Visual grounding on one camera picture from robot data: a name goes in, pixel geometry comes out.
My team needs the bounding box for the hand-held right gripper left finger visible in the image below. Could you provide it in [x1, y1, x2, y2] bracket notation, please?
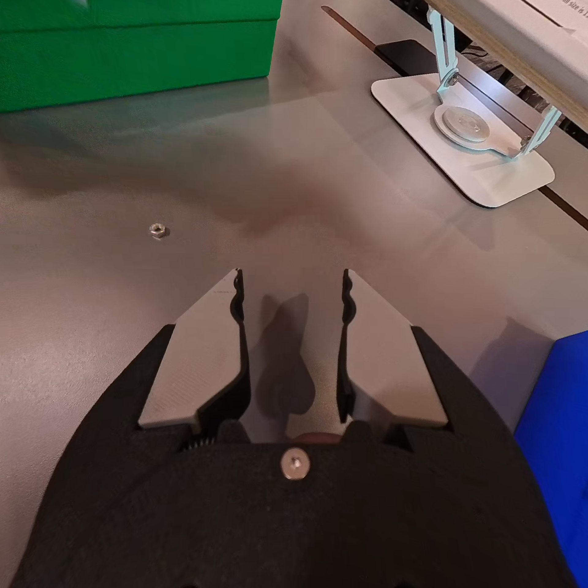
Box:
[137, 268, 252, 433]

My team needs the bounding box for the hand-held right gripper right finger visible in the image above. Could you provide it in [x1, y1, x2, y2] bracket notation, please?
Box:
[337, 268, 449, 439]

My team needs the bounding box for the blue plastic bin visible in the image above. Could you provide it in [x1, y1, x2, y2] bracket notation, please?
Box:
[514, 330, 588, 588]

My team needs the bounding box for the green plastic bin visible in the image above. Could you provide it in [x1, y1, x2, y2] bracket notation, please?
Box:
[0, 0, 283, 113]

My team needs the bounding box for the printed instruction sheet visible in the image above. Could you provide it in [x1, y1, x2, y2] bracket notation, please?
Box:
[528, 0, 588, 33]

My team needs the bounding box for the black desk cable hatch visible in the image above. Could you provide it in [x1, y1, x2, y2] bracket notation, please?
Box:
[374, 40, 444, 76]

